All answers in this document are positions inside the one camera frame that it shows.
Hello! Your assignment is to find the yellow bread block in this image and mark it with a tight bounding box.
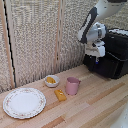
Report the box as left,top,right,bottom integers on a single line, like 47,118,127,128
54,88,68,102

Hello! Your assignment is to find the yellow food piece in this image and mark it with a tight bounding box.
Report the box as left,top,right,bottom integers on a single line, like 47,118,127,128
46,76,57,84

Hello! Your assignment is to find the small white bowl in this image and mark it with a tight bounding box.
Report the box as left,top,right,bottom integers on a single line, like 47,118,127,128
44,74,61,89

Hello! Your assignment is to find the pink mug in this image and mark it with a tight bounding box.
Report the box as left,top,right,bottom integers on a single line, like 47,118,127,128
65,76,82,96

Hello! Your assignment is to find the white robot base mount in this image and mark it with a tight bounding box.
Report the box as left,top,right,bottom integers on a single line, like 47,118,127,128
112,103,128,128

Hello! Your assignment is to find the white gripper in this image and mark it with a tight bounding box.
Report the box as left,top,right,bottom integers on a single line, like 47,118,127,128
84,42,107,64

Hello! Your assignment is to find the white floral rim plate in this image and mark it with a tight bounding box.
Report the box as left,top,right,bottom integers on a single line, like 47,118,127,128
2,87,47,120

